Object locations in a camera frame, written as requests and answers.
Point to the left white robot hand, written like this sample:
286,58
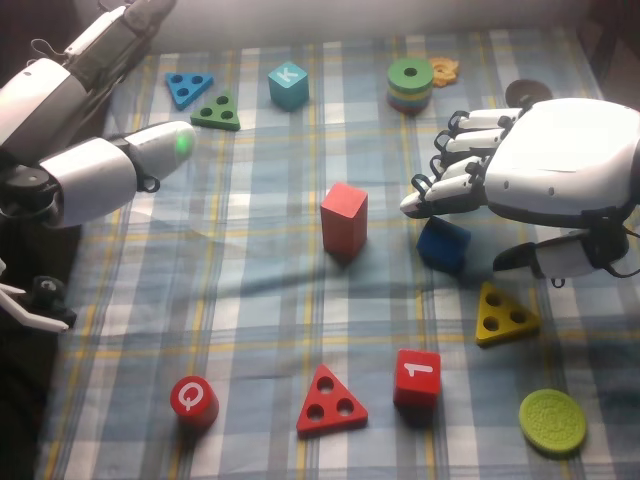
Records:
75,175

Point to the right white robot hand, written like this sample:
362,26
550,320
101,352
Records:
560,160

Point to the dark blue block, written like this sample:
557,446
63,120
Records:
442,247

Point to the red rectangular block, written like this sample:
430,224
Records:
342,225

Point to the dark brown round toy cookie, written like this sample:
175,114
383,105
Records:
522,90

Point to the orange swirl toy cookie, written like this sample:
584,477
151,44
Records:
445,72

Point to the blue triangle with three holes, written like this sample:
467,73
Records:
187,82

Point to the green triangle with three holes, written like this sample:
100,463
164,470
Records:
215,125

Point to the yellow triangle with three holes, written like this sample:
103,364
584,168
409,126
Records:
502,311

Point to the blue plaid tablecloth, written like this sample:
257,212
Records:
250,300

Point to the teal cube with letter K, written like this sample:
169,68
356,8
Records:
287,92

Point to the green round toy cookie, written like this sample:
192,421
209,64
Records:
552,422

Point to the red cylinder with letter Q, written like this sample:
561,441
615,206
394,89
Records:
200,415

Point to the red cube with number 1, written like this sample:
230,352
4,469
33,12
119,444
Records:
415,390

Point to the red triangle with three holes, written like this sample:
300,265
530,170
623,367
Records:
329,400

